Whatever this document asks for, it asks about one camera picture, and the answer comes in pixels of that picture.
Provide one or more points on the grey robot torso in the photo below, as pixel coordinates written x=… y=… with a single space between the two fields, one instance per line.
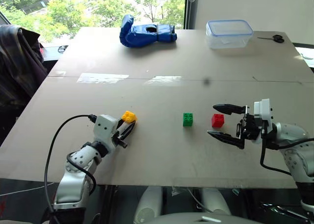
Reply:
x=186 y=219

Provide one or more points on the yellow toy brick cube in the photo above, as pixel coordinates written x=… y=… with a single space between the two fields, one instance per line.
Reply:
x=129 y=117

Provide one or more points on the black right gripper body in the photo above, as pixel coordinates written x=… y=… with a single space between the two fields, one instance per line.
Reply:
x=250 y=128

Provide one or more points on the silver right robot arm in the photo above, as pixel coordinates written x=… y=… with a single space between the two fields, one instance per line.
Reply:
x=294 y=135

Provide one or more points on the red toy brick cube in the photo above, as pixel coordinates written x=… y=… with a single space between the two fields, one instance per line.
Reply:
x=217 y=121

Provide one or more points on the blue boxing glove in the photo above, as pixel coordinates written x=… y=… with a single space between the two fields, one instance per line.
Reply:
x=147 y=35

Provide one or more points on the white rounded robot leg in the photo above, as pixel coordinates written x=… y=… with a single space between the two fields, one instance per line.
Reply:
x=147 y=204
x=216 y=200

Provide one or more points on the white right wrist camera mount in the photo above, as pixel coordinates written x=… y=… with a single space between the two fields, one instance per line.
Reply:
x=265 y=110

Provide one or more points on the green toy brick cube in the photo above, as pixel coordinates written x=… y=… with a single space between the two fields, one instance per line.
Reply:
x=188 y=120

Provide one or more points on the small black looped object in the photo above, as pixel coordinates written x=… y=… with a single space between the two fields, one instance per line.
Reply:
x=62 y=48

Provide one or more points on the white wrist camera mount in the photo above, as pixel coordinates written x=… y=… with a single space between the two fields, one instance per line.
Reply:
x=265 y=110
x=104 y=129

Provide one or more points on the white side table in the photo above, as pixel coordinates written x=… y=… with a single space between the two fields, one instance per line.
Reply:
x=307 y=60

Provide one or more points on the clear blue-rimmed plastic container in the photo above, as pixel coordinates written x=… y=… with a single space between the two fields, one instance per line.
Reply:
x=229 y=35

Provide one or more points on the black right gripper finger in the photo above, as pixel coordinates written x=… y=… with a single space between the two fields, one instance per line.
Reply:
x=224 y=137
x=228 y=108

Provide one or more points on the black scissors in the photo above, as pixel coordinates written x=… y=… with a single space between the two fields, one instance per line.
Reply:
x=276 y=38

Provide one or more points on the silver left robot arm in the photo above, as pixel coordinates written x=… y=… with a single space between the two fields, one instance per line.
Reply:
x=73 y=182

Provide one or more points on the dark window frame post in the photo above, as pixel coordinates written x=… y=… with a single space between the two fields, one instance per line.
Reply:
x=189 y=10

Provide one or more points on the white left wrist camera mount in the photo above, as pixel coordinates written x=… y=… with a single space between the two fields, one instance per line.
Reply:
x=104 y=129

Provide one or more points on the plaid garment on chair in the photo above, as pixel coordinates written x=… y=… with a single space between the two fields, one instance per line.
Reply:
x=17 y=62

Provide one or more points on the dark glossy floor object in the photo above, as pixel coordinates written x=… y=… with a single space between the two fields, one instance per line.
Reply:
x=282 y=209

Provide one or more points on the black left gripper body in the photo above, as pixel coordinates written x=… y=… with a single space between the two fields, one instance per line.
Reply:
x=120 y=141

